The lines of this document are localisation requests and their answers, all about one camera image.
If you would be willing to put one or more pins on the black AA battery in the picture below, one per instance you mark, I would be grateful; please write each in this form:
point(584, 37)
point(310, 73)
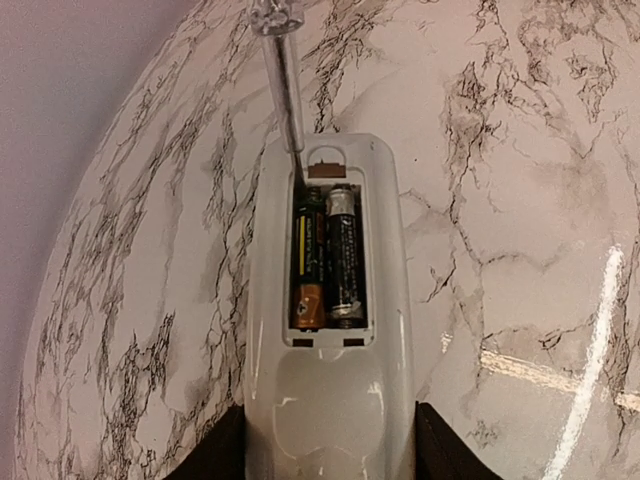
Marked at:
point(346, 294)

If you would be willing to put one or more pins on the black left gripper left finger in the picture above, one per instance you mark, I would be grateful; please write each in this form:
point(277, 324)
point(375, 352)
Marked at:
point(221, 452)

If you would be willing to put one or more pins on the white remote control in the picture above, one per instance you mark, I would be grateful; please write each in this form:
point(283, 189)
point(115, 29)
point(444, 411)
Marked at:
point(328, 386)

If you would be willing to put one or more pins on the copper top AA battery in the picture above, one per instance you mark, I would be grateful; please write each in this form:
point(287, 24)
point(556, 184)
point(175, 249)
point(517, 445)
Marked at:
point(308, 262)

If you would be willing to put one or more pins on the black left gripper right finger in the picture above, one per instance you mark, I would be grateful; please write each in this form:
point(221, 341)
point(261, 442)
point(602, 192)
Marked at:
point(440, 453)

